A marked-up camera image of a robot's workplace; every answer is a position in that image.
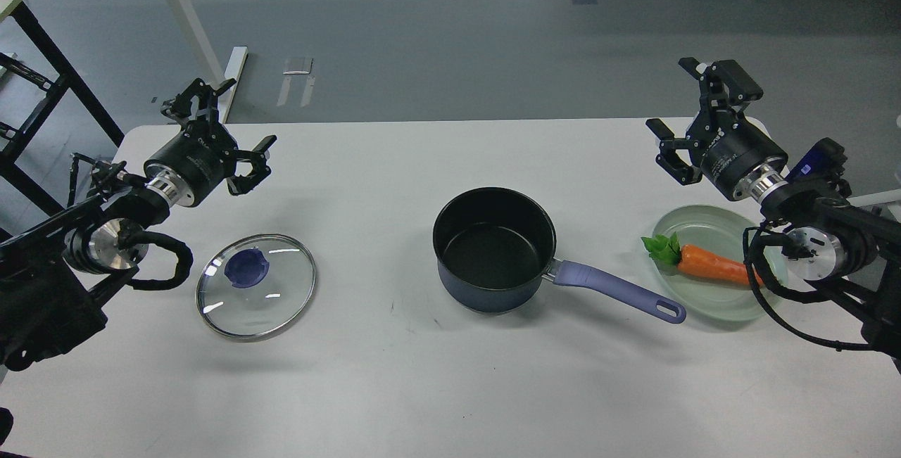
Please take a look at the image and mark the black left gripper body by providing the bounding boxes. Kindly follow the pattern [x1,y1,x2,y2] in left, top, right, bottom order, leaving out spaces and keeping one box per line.
[144,133,234,208]

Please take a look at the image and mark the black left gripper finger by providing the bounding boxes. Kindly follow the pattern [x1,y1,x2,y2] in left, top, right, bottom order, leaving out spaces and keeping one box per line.
[160,77,237,141]
[223,135,277,196]

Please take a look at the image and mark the clear glass plate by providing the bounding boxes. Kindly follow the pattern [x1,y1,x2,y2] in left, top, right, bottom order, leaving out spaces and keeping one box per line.
[641,205,765,322]

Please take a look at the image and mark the glass pot lid purple knob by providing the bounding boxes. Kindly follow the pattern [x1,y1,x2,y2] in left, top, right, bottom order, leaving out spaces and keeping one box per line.
[196,234,317,342]

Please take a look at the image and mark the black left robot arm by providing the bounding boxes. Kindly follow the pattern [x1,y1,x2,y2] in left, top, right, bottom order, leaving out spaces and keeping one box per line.
[1,77,276,371]

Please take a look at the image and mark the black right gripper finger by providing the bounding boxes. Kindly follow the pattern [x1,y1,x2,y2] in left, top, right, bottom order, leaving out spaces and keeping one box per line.
[645,118,702,186]
[679,57,764,136]

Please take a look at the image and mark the black metal rack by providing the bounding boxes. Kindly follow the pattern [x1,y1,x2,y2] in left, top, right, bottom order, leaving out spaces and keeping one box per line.
[2,0,125,236]

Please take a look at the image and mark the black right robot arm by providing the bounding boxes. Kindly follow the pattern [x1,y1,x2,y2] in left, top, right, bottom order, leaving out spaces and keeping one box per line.
[646,57,900,364]

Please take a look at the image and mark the orange toy carrot green leaves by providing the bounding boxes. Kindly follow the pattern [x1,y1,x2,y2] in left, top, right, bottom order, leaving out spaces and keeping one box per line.
[641,234,764,287]

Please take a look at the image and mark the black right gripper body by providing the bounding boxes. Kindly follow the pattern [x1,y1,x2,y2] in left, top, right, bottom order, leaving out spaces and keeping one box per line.
[696,120,788,201]

